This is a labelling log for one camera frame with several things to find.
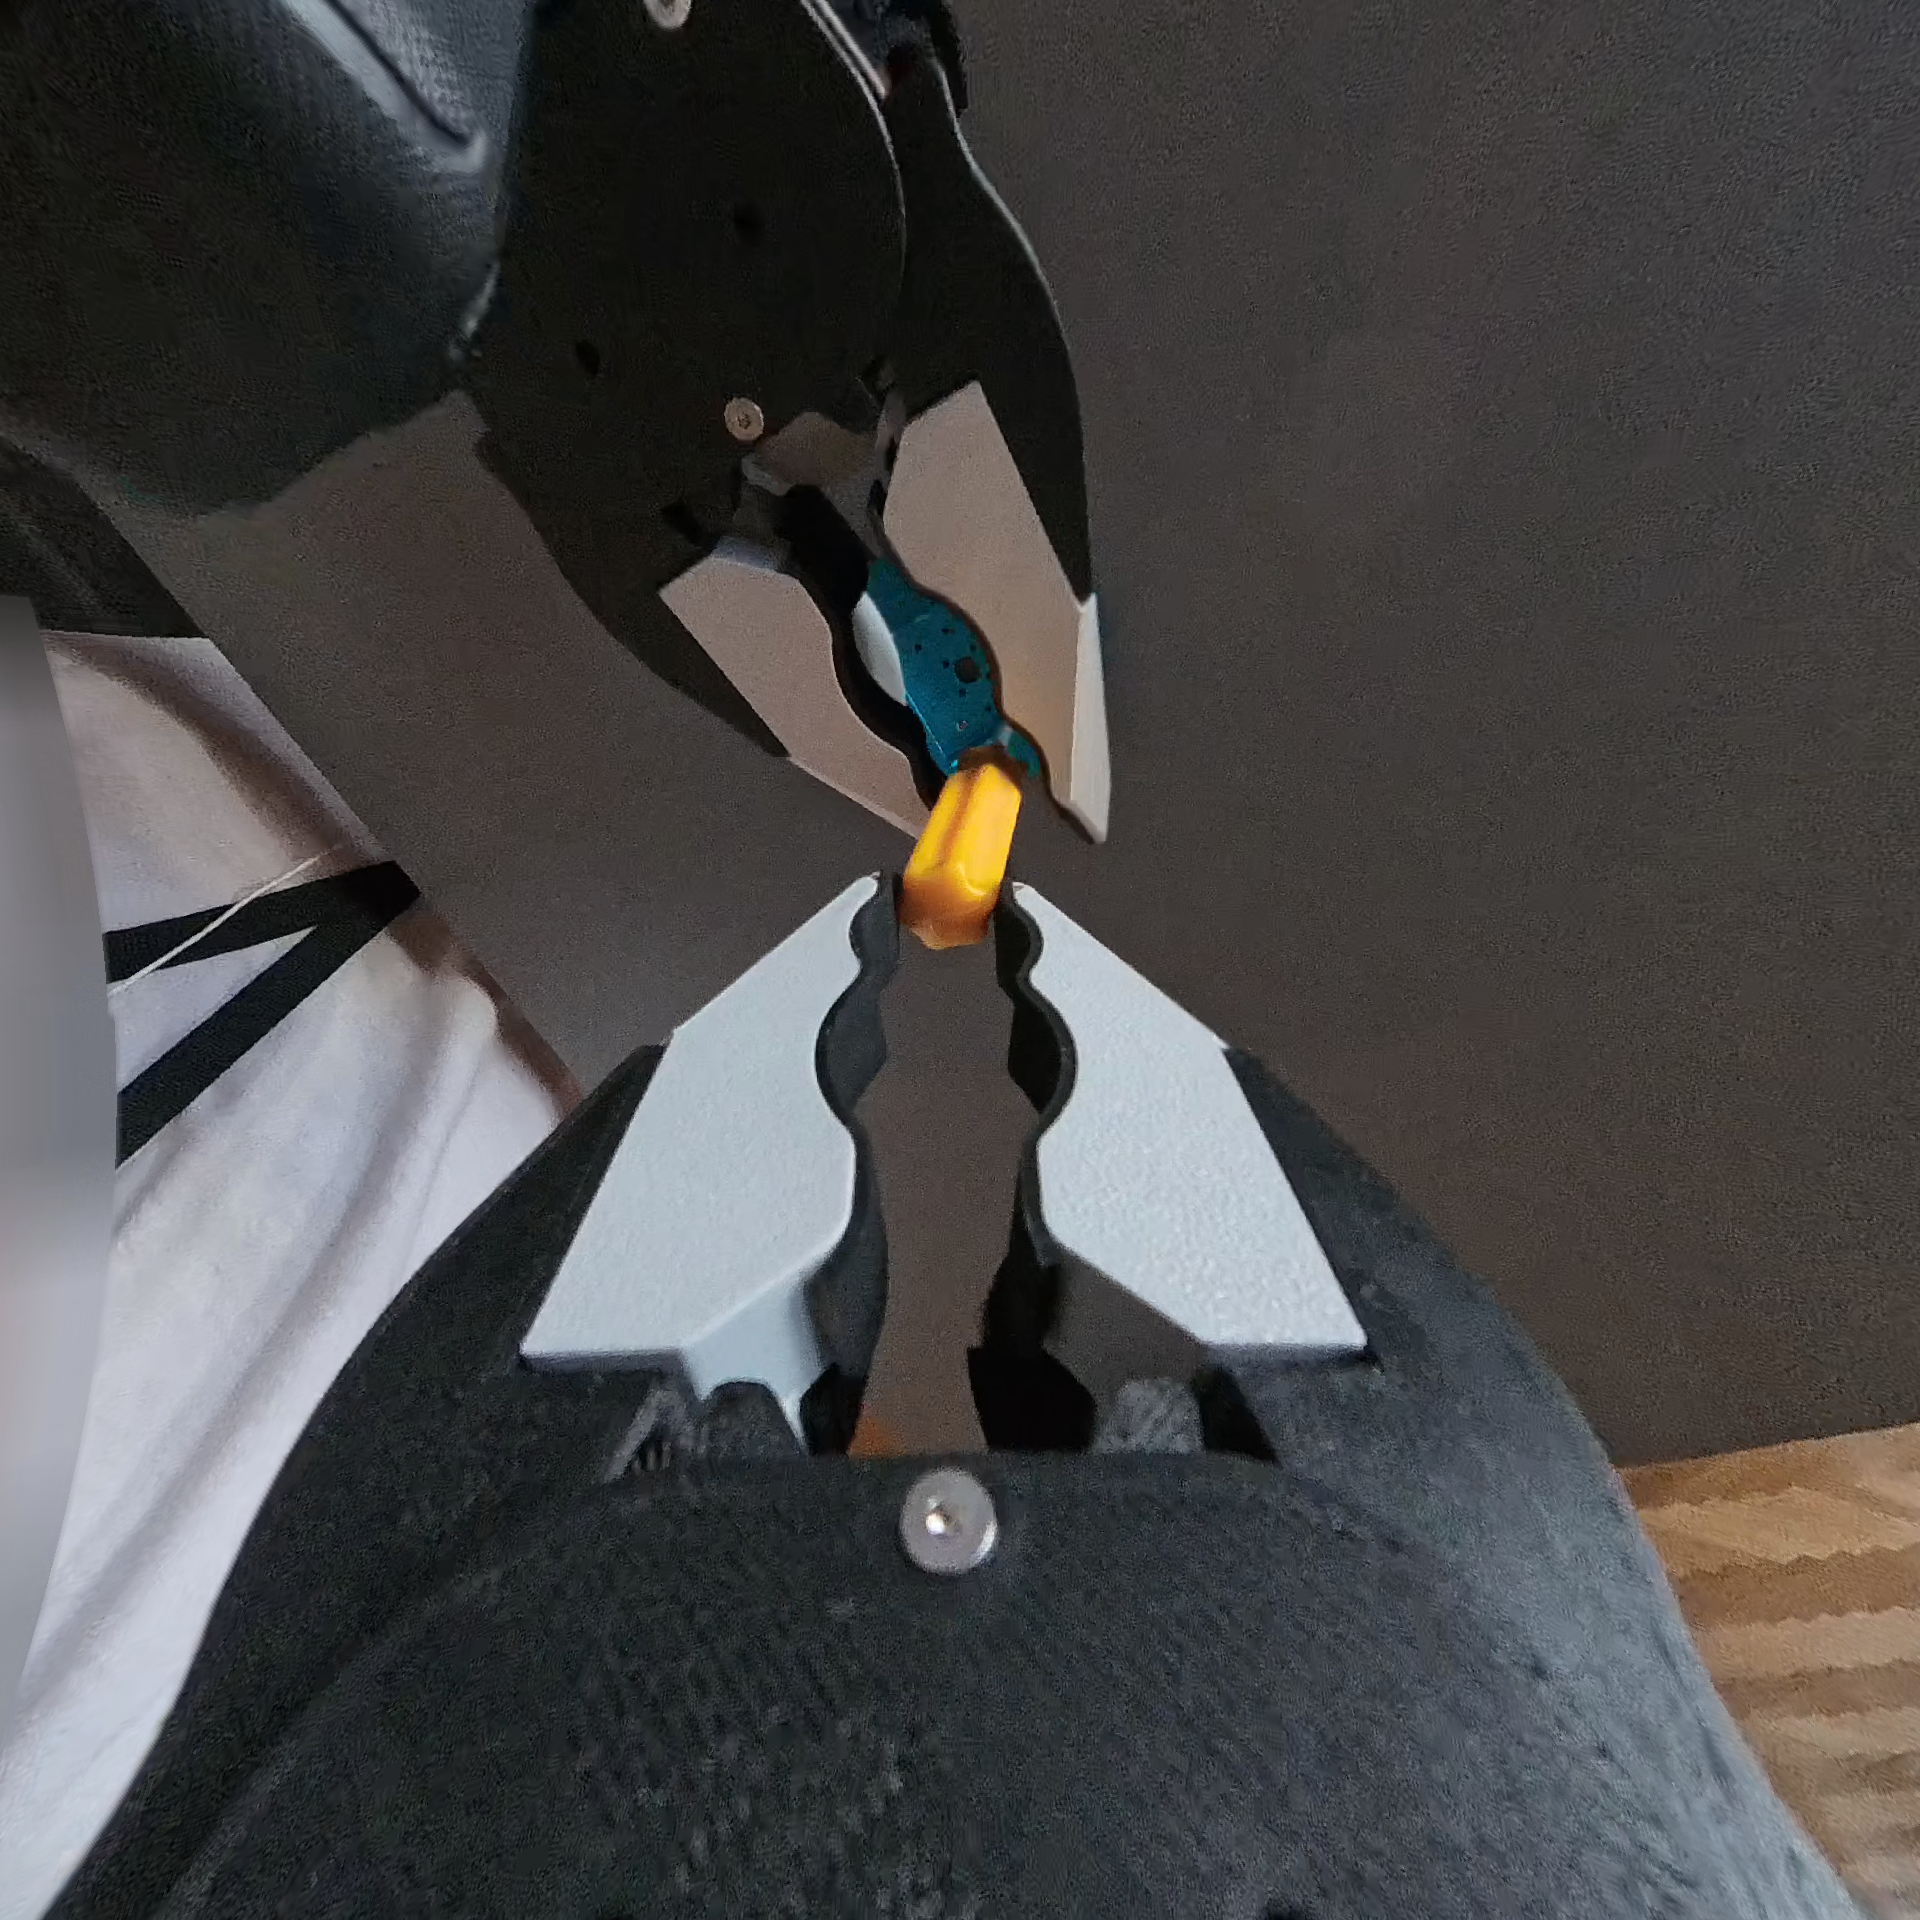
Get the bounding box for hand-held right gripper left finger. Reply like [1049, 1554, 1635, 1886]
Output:
[515, 873, 905, 1456]

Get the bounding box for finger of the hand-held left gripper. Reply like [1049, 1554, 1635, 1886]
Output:
[882, 379, 1113, 847]
[655, 537, 944, 842]

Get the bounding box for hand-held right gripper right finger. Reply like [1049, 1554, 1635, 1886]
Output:
[970, 882, 1369, 1455]

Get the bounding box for blue round metal plate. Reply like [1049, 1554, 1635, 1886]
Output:
[865, 557, 1046, 782]

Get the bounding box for orange handled screwdriver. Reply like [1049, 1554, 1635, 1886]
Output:
[901, 755, 1026, 954]

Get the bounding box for grey desk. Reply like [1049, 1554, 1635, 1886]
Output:
[151, 0, 1920, 1473]

